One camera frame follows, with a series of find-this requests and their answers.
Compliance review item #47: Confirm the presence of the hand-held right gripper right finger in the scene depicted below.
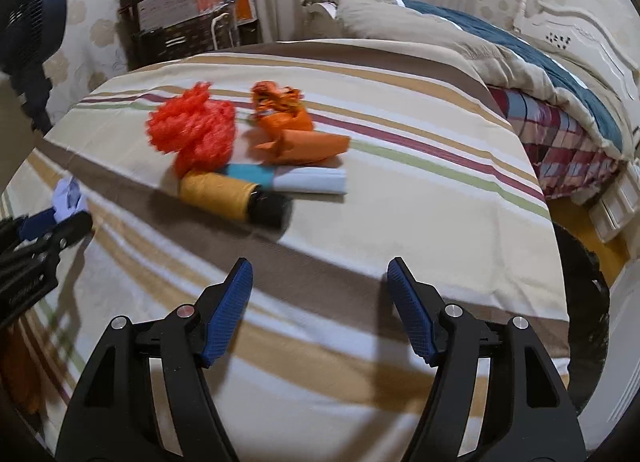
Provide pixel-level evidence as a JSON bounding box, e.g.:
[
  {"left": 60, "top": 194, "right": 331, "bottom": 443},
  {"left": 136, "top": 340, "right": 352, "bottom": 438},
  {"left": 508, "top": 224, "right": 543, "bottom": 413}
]
[{"left": 386, "top": 257, "right": 587, "bottom": 462}]

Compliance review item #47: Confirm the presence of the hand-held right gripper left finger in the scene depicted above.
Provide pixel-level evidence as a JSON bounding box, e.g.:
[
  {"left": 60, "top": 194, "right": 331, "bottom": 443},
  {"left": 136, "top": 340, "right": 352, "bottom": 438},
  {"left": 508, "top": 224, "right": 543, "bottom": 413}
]
[{"left": 55, "top": 257, "right": 254, "bottom": 462}]

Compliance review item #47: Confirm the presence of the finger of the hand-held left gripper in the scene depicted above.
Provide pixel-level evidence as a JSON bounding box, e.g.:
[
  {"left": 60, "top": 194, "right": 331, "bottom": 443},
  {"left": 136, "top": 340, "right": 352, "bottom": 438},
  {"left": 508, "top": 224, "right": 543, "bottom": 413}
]
[
  {"left": 0, "top": 207, "right": 58, "bottom": 244},
  {"left": 27, "top": 211, "right": 95, "bottom": 273}
]

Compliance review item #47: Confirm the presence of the yellow and black cylinder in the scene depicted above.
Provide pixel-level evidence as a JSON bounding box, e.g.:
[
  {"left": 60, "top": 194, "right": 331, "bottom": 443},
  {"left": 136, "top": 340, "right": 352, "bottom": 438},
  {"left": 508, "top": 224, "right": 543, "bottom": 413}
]
[{"left": 179, "top": 169, "right": 292, "bottom": 231}]

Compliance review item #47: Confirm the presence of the light blue sock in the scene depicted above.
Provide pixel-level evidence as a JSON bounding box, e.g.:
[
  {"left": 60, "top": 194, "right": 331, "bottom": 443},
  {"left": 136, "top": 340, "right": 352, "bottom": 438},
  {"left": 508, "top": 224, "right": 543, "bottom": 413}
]
[{"left": 222, "top": 164, "right": 347, "bottom": 198}]

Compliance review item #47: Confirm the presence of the orange foam net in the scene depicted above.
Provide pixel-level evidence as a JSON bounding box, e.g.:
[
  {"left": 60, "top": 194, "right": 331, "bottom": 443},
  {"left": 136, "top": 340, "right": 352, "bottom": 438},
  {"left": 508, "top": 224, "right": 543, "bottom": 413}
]
[{"left": 146, "top": 82, "right": 237, "bottom": 178}]

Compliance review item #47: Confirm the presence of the black trash bin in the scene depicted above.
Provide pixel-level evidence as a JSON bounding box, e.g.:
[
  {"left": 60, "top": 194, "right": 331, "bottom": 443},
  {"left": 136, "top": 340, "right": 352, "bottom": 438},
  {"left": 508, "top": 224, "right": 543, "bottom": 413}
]
[{"left": 552, "top": 224, "right": 614, "bottom": 414}]

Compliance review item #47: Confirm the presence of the orange sock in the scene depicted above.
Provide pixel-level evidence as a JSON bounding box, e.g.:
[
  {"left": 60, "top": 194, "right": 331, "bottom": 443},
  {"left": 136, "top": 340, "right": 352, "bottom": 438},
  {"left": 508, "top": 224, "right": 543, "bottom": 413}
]
[{"left": 249, "top": 81, "right": 351, "bottom": 166}]

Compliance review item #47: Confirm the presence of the striped tablecloth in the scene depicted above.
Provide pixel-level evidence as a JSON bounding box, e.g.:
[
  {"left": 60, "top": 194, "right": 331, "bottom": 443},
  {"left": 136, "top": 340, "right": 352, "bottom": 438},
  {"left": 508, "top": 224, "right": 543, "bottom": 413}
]
[{"left": 0, "top": 39, "right": 572, "bottom": 462}]

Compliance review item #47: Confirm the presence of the dark blue standing fan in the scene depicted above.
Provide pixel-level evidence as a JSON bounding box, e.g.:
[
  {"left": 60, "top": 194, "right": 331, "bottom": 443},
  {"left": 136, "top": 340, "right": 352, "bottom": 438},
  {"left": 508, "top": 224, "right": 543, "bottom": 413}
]
[{"left": 0, "top": 0, "right": 69, "bottom": 134}]

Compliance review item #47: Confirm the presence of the white wardrobe door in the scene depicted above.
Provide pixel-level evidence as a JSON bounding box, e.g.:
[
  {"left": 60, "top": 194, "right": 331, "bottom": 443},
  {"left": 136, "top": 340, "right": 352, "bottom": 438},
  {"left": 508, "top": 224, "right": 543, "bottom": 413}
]
[{"left": 580, "top": 262, "right": 640, "bottom": 445}]

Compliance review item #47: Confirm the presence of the plaid bed sheet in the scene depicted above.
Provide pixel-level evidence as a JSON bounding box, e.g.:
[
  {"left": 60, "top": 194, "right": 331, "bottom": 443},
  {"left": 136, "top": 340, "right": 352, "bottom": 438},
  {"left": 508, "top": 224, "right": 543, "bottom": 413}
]
[{"left": 487, "top": 86, "right": 627, "bottom": 201}]

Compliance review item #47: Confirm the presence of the white plastic drawer unit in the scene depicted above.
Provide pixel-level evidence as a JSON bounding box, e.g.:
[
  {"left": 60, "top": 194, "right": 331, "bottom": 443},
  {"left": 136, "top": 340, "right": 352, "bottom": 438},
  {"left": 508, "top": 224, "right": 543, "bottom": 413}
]
[{"left": 587, "top": 162, "right": 640, "bottom": 244}]

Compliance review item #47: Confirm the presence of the brown patterned storage bag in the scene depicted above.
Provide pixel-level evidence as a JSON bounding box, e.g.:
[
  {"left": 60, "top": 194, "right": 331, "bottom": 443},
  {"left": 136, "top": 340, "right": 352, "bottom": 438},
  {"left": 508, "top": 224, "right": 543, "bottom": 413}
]
[{"left": 127, "top": 12, "right": 237, "bottom": 69}]

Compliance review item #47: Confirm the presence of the white cardboard box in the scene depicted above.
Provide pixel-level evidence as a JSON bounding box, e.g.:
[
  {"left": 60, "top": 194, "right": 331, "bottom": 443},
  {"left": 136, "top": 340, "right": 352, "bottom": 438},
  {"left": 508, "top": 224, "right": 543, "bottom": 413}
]
[{"left": 136, "top": 0, "right": 224, "bottom": 31}]

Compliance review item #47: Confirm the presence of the white bed headboard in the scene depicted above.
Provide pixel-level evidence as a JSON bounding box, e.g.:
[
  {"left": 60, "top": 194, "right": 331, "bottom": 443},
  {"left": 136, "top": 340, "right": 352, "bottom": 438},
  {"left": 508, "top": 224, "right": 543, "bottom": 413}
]
[{"left": 510, "top": 0, "right": 640, "bottom": 104}]

